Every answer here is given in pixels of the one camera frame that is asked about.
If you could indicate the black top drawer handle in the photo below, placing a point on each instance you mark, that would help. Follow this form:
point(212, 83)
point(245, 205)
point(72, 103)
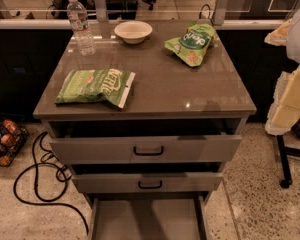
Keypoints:
point(149, 152)

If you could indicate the clear plastic water bottle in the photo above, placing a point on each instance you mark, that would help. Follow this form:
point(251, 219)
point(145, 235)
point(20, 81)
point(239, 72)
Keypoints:
point(79, 22)

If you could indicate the top grey drawer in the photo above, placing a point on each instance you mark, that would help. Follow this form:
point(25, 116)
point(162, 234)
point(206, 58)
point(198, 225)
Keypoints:
point(178, 149)

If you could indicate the bottom grey drawer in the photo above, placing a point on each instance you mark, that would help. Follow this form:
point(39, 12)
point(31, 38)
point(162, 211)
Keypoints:
point(154, 216)

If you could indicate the middle grey drawer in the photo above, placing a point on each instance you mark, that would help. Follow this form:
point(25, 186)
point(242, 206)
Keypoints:
point(123, 178)

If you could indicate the green snack bag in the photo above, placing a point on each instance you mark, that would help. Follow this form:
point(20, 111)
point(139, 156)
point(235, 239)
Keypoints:
point(193, 45)

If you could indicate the white bowl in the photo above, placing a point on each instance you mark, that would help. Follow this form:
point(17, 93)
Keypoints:
point(133, 32)

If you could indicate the black middle drawer handle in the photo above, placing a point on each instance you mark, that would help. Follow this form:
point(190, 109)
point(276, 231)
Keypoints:
point(149, 185)

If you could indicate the grey drawer cabinet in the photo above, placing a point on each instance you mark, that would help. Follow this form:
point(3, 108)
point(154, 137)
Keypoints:
point(167, 98)

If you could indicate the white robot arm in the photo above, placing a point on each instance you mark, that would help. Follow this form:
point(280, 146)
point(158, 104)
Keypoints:
point(293, 38)

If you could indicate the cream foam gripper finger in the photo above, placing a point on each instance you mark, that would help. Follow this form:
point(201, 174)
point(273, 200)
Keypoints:
point(285, 109)
point(278, 37)

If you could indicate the black stand leg with caster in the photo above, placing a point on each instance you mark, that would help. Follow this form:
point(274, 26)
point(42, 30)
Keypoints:
point(284, 152)

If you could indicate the grey drawer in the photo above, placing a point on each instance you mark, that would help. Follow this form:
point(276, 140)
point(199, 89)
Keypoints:
point(154, 216)
point(123, 178)
point(178, 149)

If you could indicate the black drawer handle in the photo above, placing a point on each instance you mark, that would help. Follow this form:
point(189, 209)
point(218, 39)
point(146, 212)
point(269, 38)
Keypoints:
point(149, 152)
point(149, 185)

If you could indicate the green Kettle chip bag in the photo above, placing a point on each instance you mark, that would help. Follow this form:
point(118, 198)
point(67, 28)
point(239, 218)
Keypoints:
point(91, 86)

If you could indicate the black wire basket with items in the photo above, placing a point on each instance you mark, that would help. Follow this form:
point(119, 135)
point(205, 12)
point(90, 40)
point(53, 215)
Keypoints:
point(13, 136)

